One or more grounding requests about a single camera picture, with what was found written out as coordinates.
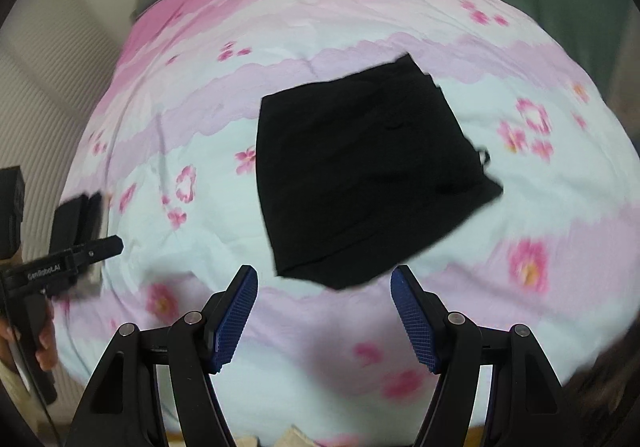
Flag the pink floral blanket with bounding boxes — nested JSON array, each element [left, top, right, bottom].
[[47, 0, 640, 447]]

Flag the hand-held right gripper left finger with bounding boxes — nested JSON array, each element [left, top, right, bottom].
[[70, 265, 260, 447]]

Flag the stack of folded clothes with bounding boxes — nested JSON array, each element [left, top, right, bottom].
[[51, 191, 107, 301]]

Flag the person's left hand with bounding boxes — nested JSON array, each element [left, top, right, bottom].
[[0, 301, 60, 371]]

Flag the black pants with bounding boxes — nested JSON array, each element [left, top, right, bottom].
[[255, 53, 505, 291]]

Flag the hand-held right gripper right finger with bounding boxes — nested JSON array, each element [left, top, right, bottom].
[[390, 265, 577, 447]]

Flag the white louvred wardrobe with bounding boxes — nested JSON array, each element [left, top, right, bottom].
[[0, 0, 142, 190]]

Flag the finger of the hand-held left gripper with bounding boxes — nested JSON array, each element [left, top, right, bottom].
[[72, 235, 125, 266]]

